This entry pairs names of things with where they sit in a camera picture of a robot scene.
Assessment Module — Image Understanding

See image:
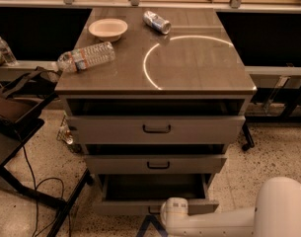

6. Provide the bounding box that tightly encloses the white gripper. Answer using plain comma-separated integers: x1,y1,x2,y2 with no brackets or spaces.
160,197,188,230

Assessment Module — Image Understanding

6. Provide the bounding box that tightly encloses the grey drawer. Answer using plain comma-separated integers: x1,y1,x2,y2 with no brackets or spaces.
84,154,227,175
96,174,219,215
67,116,245,144

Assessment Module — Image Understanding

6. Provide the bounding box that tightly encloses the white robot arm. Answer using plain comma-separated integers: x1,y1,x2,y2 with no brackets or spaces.
160,177,301,237

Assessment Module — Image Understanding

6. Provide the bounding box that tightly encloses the grey drawer cabinet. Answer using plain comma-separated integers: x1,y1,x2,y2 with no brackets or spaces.
54,7,258,183

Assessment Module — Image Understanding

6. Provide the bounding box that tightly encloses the black side table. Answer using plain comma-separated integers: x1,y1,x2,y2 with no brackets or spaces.
0,118,91,237

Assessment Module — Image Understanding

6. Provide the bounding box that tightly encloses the clear plastic water bottle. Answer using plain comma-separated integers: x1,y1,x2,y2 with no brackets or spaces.
52,41,115,72

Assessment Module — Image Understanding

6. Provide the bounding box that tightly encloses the crushed silver blue can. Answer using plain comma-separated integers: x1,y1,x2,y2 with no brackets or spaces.
143,11,171,35

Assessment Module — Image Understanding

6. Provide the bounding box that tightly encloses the white paper bowl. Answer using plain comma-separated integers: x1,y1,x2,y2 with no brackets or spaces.
89,19,128,42

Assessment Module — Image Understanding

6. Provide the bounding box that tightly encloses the small upright water bottle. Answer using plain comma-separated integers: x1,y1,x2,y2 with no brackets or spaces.
0,37,17,66

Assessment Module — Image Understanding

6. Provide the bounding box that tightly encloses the wire basket with bottle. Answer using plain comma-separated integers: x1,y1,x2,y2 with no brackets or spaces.
56,117,82,154

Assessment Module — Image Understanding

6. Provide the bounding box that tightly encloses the black cable on floor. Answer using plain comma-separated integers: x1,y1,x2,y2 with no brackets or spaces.
15,131,72,237

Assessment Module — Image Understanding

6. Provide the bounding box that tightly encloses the dark bag with straps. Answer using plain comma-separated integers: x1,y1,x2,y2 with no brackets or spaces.
0,66,59,136

